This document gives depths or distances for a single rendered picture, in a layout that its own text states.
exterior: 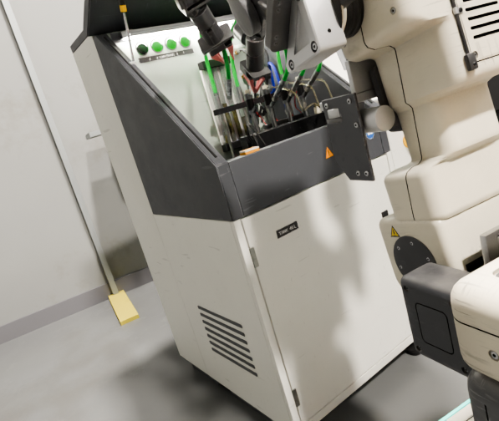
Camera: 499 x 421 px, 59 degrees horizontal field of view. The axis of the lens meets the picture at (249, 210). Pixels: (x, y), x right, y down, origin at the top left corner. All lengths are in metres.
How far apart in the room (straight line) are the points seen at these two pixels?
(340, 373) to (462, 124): 1.01
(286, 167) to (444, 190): 0.63
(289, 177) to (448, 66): 0.71
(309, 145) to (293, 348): 0.62
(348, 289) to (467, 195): 0.79
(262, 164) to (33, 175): 2.41
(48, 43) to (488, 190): 3.14
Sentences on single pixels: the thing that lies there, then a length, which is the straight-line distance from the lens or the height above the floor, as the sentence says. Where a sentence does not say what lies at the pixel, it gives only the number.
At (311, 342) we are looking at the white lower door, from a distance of 1.46.
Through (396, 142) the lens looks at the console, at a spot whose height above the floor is 0.81.
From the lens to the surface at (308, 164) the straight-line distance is 1.37.
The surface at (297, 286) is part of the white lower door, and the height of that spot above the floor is 0.52.
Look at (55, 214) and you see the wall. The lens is 3.47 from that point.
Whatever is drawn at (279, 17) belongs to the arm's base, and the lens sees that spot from 0.71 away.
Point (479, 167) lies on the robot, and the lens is 0.85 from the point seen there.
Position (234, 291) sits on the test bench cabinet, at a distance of 1.38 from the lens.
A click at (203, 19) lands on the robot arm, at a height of 1.32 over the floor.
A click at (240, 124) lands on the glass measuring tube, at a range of 1.87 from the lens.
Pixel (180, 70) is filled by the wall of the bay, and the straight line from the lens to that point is 1.80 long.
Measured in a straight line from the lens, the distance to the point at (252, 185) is 1.25.
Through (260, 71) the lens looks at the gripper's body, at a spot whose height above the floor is 1.17.
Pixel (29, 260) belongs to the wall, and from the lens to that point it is 3.52.
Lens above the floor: 1.07
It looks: 12 degrees down
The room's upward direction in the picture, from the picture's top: 16 degrees counter-clockwise
